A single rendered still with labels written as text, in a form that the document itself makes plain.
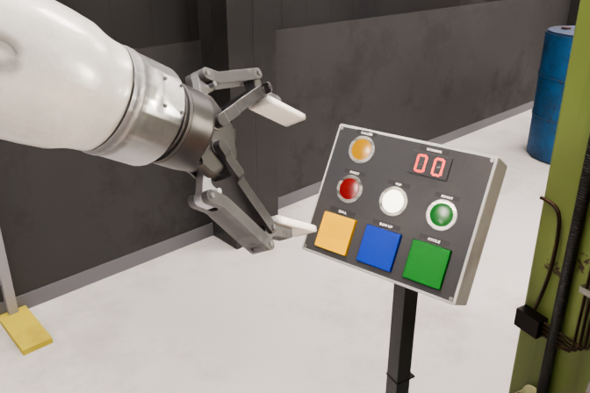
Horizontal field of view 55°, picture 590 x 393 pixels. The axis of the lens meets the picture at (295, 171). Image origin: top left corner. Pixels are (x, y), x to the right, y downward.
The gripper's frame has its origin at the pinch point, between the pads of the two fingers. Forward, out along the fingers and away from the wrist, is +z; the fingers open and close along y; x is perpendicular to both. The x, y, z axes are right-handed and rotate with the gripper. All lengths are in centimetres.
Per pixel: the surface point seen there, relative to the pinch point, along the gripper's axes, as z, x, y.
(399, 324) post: 70, 24, -13
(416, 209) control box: 49.0, 6.8, 6.2
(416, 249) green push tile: 48.6, 7.8, -1.5
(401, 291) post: 66, 20, -6
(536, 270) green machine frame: 78, -5, -5
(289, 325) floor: 155, 119, -1
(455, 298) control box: 50, 3, -11
